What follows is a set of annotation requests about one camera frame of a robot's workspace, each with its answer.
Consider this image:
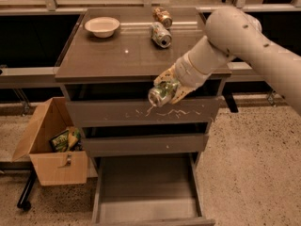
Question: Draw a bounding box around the grey metal rail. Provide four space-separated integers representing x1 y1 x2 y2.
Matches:
0 62 263 89

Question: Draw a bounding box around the black table leg with caster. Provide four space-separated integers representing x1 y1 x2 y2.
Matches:
17 169 37 212

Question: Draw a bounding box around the cardboard box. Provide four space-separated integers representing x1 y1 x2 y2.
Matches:
12 97 88 186

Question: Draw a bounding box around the top grey drawer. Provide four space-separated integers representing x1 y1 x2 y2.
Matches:
66 97 220 128

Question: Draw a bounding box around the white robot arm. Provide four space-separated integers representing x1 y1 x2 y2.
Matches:
148 7 301 114

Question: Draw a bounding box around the green snack bag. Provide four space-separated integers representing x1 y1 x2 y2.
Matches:
49 126 82 153

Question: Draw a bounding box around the silver green soda can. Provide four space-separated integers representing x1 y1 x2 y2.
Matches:
150 22 172 48

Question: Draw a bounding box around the orange soda can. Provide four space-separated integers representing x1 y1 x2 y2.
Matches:
152 7 172 29

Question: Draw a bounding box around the middle grey drawer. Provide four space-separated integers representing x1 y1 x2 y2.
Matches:
83 134 209 157

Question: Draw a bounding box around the bottom grey drawer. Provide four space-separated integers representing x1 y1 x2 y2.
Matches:
91 153 215 226

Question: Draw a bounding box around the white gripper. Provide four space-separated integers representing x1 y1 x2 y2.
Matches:
153 51 212 105

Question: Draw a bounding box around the grey drawer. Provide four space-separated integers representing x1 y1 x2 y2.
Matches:
66 97 220 128
83 134 209 157
91 153 215 226

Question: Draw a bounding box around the white bowl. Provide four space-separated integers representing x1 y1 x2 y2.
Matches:
84 17 120 38

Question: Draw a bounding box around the grey drawer cabinet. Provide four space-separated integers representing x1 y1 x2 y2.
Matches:
54 6 232 226

